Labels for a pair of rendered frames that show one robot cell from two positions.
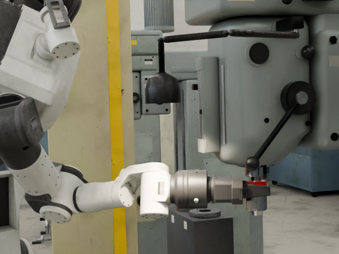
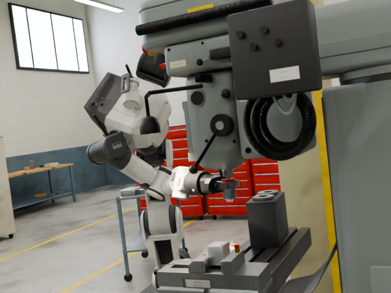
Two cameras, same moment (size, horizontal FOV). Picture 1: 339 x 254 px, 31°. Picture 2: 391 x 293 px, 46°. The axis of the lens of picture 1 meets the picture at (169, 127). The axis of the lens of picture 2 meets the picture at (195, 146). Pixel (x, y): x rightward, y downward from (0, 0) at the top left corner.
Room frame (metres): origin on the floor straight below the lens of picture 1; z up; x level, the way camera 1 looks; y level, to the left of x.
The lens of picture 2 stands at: (0.18, -1.15, 1.47)
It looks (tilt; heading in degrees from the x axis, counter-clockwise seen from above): 3 degrees down; 42
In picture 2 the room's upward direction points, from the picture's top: 7 degrees counter-clockwise
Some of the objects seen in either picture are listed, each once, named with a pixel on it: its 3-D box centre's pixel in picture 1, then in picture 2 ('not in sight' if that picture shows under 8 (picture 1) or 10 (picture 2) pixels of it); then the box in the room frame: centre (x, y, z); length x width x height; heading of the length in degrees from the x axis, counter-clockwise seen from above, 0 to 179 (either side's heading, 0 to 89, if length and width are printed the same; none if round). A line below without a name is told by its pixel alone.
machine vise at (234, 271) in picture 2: not in sight; (212, 271); (1.26, -0.20, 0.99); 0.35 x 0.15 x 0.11; 107
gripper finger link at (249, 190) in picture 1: (256, 191); (221, 185); (1.36, -0.19, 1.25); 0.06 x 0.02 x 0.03; 85
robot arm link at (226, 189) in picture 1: (215, 190); (209, 183); (1.40, -0.10, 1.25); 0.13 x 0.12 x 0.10; 175
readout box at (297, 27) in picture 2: not in sight; (273, 52); (1.15, -0.57, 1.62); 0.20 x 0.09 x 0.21; 105
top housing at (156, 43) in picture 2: not in sight; (213, 18); (1.40, -0.21, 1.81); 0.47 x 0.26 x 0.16; 105
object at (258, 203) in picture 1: (256, 197); (228, 189); (1.39, -0.19, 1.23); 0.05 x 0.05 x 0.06
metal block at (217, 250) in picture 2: not in sight; (219, 253); (1.26, -0.23, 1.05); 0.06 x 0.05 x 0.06; 17
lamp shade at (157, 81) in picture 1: (162, 87); (149, 124); (1.26, 0.01, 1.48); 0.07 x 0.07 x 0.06
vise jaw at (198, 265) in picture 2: not in sight; (203, 260); (1.25, -0.17, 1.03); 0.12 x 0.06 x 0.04; 17
